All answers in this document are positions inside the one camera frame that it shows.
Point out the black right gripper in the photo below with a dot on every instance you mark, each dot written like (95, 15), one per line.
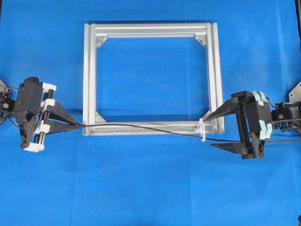
(252, 144)

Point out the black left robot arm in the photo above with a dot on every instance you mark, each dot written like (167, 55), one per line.
(7, 102)

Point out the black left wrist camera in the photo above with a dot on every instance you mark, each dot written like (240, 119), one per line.
(28, 100)

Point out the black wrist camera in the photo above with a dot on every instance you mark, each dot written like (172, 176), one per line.
(258, 112)
(28, 100)

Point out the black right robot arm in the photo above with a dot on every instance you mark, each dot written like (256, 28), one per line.
(282, 117)

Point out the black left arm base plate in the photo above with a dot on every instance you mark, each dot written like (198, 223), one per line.
(2, 85)

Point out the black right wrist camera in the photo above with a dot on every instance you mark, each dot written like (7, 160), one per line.
(258, 112)

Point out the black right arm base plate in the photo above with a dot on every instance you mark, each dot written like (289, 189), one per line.
(295, 93)

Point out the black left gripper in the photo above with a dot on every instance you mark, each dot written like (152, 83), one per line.
(42, 126)

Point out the translucent white zip tie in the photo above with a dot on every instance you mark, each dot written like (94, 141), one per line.
(201, 128)

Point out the aluminium extrusion frame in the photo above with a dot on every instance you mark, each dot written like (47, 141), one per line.
(151, 78)

